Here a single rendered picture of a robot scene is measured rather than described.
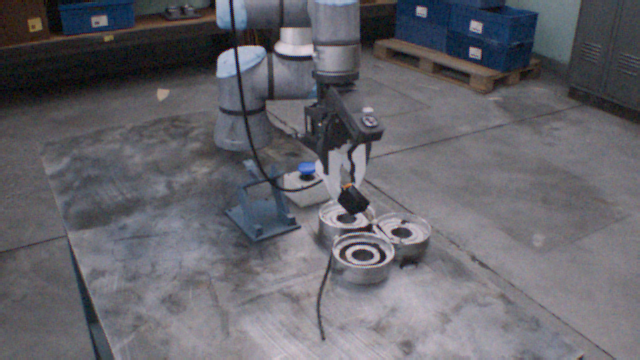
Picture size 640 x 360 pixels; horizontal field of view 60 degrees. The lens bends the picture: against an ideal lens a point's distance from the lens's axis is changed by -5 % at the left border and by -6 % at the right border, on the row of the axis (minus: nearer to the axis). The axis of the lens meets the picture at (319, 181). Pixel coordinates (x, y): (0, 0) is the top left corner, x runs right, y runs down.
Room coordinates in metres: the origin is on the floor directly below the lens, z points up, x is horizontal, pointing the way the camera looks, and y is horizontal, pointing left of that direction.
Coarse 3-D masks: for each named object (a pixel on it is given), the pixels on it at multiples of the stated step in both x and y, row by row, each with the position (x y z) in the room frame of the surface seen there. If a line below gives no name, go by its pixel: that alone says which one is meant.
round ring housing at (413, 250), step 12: (384, 216) 0.93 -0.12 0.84; (396, 216) 0.94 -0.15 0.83; (408, 216) 0.94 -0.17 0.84; (396, 228) 0.91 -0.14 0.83; (408, 228) 0.91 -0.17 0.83; (420, 228) 0.91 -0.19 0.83; (396, 240) 0.87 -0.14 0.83; (408, 240) 0.87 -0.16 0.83; (396, 252) 0.84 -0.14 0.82; (408, 252) 0.84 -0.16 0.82; (420, 252) 0.85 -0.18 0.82
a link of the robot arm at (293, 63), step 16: (288, 32) 1.34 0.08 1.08; (304, 32) 1.34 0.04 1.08; (288, 48) 1.34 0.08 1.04; (304, 48) 1.33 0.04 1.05; (288, 64) 1.33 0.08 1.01; (304, 64) 1.33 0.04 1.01; (288, 80) 1.32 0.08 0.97; (304, 80) 1.33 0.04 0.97; (288, 96) 1.34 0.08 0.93; (304, 96) 1.34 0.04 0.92
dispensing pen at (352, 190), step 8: (352, 184) 0.85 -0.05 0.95; (344, 192) 0.85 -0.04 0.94; (352, 192) 0.84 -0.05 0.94; (344, 200) 0.85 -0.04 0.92; (352, 200) 0.84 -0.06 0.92; (360, 200) 0.84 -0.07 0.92; (344, 208) 0.86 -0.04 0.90; (352, 208) 0.85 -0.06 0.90; (360, 208) 0.84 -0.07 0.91; (368, 216) 0.85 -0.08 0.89; (376, 224) 0.85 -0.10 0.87; (384, 232) 0.85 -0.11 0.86
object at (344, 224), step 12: (324, 204) 0.97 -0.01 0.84; (336, 204) 0.98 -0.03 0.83; (324, 216) 0.94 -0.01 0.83; (336, 216) 0.95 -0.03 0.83; (348, 216) 0.96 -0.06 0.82; (360, 216) 0.95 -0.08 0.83; (324, 228) 0.91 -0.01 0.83; (336, 228) 0.89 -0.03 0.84; (348, 228) 0.89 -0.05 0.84; (360, 228) 0.89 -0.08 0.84; (372, 228) 0.92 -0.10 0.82
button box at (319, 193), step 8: (288, 176) 1.07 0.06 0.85; (296, 176) 1.07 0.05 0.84; (304, 176) 1.07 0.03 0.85; (312, 176) 1.07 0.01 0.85; (320, 176) 1.07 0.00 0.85; (288, 184) 1.06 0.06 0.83; (296, 184) 1.04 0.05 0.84; (304, 184) 1.04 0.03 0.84; (320, 184) 1.05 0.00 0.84; (288, 192) 1.06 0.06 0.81; (296, 192) 1.04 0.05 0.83; (304, 192) 1.03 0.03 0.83; (312, 192) 1.04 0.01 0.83; (320, 192) 1.05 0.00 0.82; (328, 192) 1.06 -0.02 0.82; (296, 200) 1.04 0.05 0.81; (304, 200) 1.03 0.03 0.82; (312, 200) 1.04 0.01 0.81; (320, 200) 1.05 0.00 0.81
